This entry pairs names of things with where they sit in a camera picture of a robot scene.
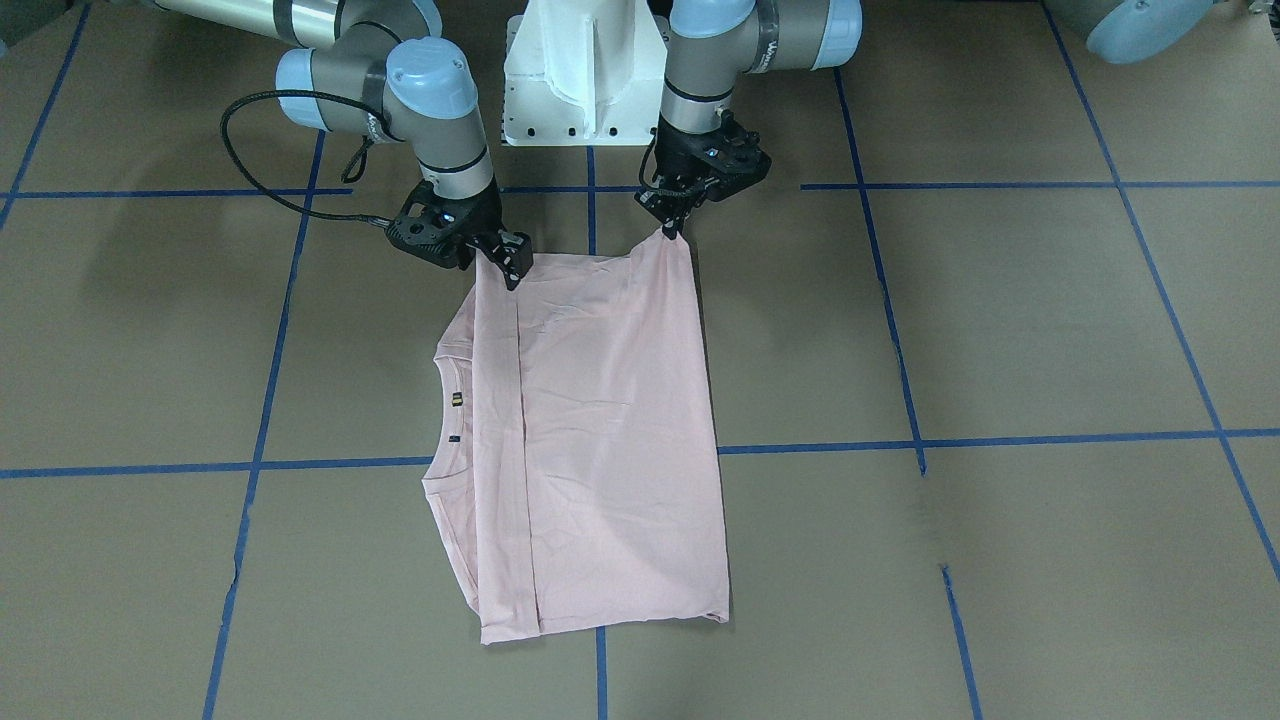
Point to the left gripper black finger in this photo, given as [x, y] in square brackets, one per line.
[673, 221]

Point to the white camera mast base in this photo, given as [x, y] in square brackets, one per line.
[583, 73]

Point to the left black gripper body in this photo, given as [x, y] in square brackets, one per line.
[677, 156]

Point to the pink Snoopy t-shirt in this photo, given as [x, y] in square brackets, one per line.
[576, 482]

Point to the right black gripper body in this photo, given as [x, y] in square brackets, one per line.
[486, 218]

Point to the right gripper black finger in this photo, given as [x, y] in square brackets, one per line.
[510, 251]

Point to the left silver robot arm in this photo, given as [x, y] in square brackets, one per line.
[711, 44]

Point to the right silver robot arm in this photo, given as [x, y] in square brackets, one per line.
[384, 71]

